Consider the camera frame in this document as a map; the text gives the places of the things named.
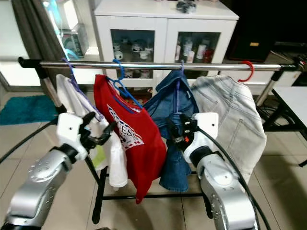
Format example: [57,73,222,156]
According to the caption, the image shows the pale grey denim jacket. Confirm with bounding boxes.
[191,75,268,185]

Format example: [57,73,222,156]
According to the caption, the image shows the red plastic hanger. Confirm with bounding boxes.
[240,60,255,83]

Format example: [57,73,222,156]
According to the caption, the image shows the purple plastic hanger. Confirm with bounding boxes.
[62,57,101,120]
[175,60,186,113]

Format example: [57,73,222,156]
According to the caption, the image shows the blue plastic hanger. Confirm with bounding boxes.
[109,58,144,110]

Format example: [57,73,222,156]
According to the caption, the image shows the white shirt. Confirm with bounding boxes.
[56,74,128,188]

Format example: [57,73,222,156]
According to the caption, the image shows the blue denim jacket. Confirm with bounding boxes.
[144,70,200,192]

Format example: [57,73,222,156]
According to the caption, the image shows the red printed t-shirt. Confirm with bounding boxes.
[94,74,167,204]

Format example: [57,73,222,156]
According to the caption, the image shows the black steel clothes rack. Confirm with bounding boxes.
[18,57,307,226]

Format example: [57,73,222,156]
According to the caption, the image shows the teal rug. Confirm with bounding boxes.
[0,95,59,126]

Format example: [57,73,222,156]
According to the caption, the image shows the glass display case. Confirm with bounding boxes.
[43,0,89,58]

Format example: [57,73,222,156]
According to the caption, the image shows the white glass-door cabinet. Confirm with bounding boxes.
[94,0,239,92]

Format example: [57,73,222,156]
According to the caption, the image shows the grey curtain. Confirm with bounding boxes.
[12,0,63,96]

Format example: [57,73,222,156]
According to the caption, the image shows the white table black legs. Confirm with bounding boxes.
[271,86,307,168]

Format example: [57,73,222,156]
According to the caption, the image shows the black speaker box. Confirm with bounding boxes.
[225,0,288,62]

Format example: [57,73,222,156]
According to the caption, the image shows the small dark gadget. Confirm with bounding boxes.
[175,0,197,14]

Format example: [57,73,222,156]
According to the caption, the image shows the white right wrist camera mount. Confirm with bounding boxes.
[183,113,219,155]

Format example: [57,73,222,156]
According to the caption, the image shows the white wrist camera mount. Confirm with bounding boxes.
[56,113,84,161]
[183,113,219,155]

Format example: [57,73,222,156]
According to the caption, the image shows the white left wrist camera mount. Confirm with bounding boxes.
[56,113,84,161]

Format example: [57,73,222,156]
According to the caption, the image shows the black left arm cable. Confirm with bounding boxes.
[0,117,59,163]

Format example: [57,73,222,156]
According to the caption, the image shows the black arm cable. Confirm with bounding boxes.
[0,117,59,163]
[194,127,272,230]

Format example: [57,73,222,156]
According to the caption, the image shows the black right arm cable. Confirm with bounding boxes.
[194,127,272,230]

